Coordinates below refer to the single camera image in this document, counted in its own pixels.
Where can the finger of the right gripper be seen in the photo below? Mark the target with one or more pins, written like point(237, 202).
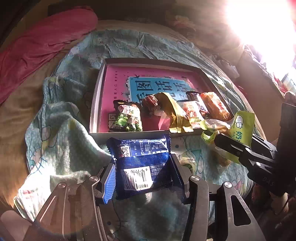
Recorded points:
point(261, 146)

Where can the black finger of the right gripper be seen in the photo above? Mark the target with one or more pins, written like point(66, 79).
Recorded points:
point(248, 158)

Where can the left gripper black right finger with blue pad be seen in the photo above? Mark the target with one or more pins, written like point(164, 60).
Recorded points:
point(218, 210)

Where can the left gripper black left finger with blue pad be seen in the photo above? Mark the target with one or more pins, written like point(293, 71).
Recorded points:
point(72, 212)

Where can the green yellow snack packet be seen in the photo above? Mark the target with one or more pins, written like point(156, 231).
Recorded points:
point(240, 129)

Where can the orange cracker packet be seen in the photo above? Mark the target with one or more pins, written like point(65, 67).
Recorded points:
point(215, 106)

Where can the brown Snickers bar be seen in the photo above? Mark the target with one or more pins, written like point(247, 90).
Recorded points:
point(195, 96)

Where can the yellow wafer bar wrapper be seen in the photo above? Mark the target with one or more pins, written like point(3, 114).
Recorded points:
point(179, 121)

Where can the blue cookie packet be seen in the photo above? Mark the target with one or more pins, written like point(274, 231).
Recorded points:
point(142, 165)

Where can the green peas snack packet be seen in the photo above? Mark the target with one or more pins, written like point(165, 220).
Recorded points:
point(127, 118)

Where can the round brown cake packet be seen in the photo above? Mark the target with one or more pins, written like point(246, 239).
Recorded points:
point(151, 105)

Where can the clear bun packet green label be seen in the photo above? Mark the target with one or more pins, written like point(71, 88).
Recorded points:
point(192, 111)

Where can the teal cartoon print blanket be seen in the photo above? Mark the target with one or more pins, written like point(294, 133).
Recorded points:
point(59, 147)

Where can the pink cardboard box tray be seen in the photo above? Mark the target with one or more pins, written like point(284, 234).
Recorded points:
point(132, 79)

